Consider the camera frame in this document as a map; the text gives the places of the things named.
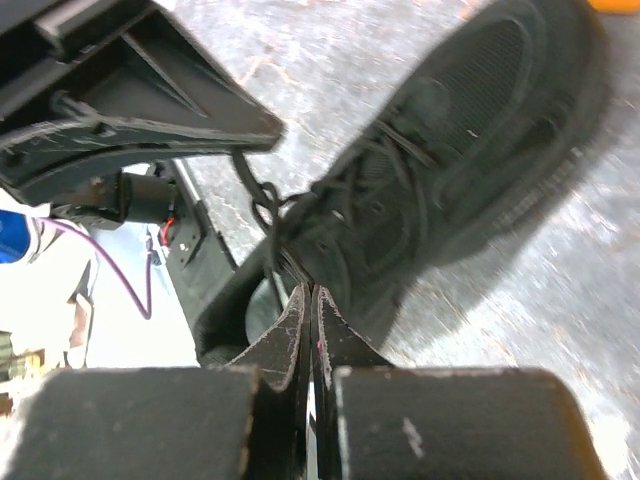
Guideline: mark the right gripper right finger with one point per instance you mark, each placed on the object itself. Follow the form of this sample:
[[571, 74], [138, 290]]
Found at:
[[333, 344]]

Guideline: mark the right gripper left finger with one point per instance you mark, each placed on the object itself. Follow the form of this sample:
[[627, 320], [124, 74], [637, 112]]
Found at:
[[277, 444]]

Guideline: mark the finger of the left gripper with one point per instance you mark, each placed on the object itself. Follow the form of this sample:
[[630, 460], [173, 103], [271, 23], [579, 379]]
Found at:
[[120, 74], [42, 161]]

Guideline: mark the black shoelace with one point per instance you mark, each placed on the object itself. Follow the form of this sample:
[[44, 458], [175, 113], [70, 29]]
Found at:
[[347, 179]]

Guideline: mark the black shoe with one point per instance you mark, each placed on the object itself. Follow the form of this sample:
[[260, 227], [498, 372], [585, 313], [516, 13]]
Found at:
[[500, 104]]

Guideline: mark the orange Mickey Mouse pillow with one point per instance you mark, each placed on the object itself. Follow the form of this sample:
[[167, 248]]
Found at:
[[619, 7]]

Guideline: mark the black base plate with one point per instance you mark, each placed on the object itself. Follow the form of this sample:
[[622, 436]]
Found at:
[[197, 258]]

